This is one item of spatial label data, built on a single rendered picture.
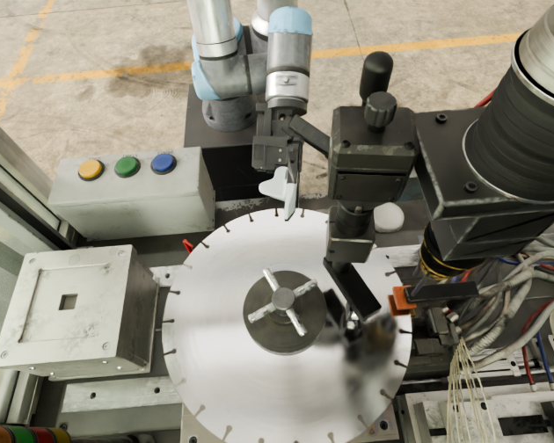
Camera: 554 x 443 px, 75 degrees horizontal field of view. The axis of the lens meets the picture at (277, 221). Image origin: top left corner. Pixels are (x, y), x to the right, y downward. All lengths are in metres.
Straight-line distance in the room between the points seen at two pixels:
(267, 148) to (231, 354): 0.33
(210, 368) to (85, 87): 2.31
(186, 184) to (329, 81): 1.72
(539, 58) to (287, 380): 0.40
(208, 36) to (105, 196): 0.34
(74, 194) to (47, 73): 2.16
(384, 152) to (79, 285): 0.54
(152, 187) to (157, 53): 2.06
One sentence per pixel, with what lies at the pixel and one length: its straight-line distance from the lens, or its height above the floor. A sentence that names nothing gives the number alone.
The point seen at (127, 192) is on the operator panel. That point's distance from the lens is 0.73.
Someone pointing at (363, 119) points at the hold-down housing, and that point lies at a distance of 0.26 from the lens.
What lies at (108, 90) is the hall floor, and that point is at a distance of 2.55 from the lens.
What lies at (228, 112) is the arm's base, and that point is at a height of 0.80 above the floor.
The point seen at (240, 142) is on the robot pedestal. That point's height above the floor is 0.75.
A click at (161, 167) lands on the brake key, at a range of 0.72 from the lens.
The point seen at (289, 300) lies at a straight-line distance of 0.45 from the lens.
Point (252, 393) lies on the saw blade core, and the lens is 0.49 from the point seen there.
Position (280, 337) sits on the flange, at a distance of 0.48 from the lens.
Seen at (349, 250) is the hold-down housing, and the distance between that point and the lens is 0.36.
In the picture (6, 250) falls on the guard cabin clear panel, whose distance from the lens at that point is 0.77.
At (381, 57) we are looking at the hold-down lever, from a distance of 0.27.
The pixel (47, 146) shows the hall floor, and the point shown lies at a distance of 2.38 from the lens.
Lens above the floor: 1.43
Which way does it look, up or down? 59 degrees down
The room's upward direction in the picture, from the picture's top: 6 degrees counter-clockwise
